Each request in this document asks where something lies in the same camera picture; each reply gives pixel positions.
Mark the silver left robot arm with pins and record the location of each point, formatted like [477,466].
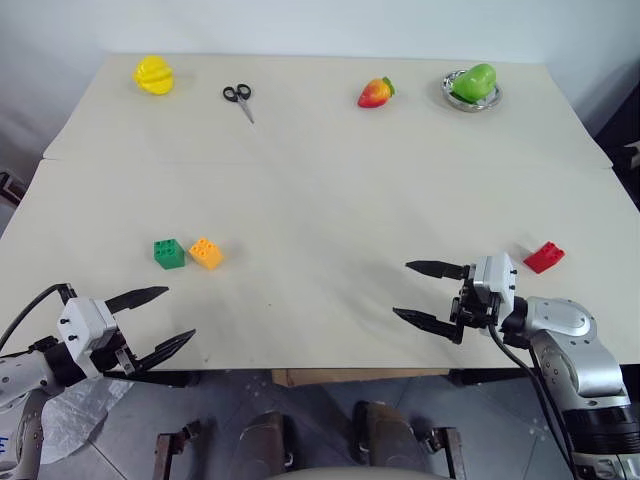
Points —
[20,372]

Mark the yellow toy bell pepper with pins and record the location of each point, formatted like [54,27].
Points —
[154,76]

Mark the green toy bell pepper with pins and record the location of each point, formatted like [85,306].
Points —
[475,81]

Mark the red toy brick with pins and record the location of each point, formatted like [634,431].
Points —
[545,257]

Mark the clear plastic sheet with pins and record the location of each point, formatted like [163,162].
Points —
[75,415]

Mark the green toy brick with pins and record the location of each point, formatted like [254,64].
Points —
[168,252]

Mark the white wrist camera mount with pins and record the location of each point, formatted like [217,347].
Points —
[82,320]
[495,280]

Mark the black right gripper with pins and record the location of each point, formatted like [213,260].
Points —
[472,307]

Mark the rusty metal frame bar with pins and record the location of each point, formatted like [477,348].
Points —
[165,452]
[452,452]

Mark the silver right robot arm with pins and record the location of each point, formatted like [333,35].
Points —
[575,345]

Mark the orange toy brick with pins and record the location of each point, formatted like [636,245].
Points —
[206,253]

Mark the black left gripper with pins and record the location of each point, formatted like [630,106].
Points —
[116,352]

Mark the dark rounded robot foot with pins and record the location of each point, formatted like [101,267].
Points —
[387,435]
[262,442]

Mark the dark furniture beside table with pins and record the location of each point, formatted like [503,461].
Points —
[622,135]

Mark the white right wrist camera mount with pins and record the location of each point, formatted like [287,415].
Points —
[495,280]

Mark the red toy strawberry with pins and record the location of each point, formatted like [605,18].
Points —
[375,94]

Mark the silver metal dish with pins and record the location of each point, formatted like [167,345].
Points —
[487,101]

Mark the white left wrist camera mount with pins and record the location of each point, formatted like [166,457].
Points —
[82,320]

